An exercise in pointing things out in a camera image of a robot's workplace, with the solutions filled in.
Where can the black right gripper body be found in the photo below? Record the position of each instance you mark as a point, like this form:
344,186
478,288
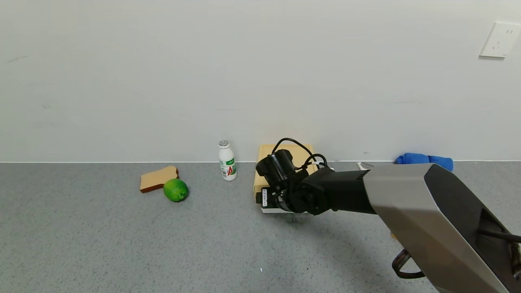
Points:
266,198

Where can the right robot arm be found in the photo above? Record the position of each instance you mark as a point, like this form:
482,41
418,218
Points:
407,195

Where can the yellow drawer cabinet case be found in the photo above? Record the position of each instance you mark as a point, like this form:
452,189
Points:
266,151

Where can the white milk drink bottle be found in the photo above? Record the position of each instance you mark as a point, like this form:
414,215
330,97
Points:
227,162

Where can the green lime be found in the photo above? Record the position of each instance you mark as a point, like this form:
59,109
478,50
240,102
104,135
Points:
176,190

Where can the brown toast slice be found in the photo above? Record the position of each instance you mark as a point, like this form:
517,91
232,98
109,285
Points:
154,179

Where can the blue rolled towel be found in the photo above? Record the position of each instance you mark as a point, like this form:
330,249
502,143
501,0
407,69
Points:
423,158

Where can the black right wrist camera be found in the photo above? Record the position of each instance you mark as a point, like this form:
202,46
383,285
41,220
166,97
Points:
276,167

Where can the white wall socket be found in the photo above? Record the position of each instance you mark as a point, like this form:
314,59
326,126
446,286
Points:
500,39

